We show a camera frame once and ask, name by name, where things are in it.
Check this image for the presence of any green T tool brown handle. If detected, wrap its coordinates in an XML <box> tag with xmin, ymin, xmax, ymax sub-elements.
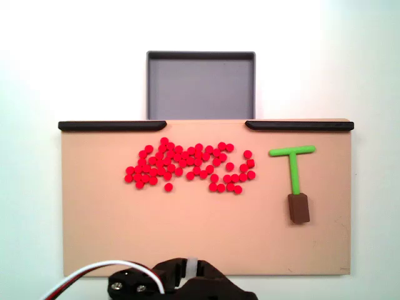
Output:
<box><xmin>267</xmin><ymin>144</ymin><xmax>317</xmax><ymax>224</ymax></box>

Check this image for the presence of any beige flat board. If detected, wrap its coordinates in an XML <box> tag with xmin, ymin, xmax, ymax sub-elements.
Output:
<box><xmin>59</xmin><ymin>117</ymin><xmax>354</xmax><ymax>278</ymax></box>

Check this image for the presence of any grey shallow tray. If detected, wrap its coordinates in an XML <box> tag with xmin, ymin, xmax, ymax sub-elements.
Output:
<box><xmin>146</xmin><ymin>50</ymin><xmax>258</xmax><ymax>121</ymax></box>

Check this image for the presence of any red white black servo cable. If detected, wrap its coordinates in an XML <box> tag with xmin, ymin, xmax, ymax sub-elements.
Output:
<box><xmin>64</xmin><ymin>259</ymin><xmax>166</xmax><ymax>295</ymax></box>

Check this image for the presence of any black rail strip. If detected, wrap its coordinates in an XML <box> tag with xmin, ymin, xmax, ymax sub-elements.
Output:
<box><xmin>244</xmin><ymin>120</ymin><xmax>355</xmax><ymax>132</ymax></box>
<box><xmin>57</xmin><ymin>121</ymin><xmax>168</xmax><ymax>132</ymax></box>

